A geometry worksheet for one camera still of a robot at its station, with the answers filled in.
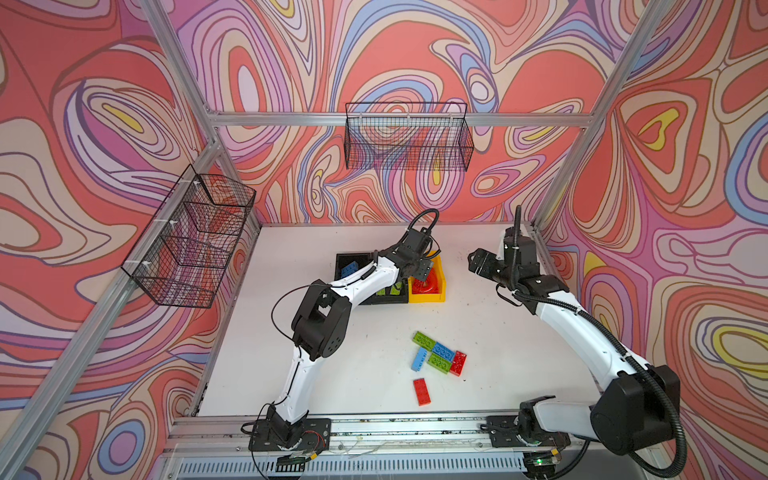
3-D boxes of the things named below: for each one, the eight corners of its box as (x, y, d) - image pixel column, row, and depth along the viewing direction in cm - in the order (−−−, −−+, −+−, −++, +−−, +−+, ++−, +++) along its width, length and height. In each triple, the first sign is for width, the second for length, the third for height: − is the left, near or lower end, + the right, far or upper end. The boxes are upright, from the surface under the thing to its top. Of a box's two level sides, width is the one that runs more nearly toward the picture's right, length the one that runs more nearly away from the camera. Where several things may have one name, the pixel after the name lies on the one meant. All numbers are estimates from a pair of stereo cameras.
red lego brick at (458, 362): (448, 372, 85) (450, 368, 82) (454, 353, 88) (456, 349, 86) (459, 377, 84) (462, 373, 81) (464, 358, 87) (467, 354, 85)
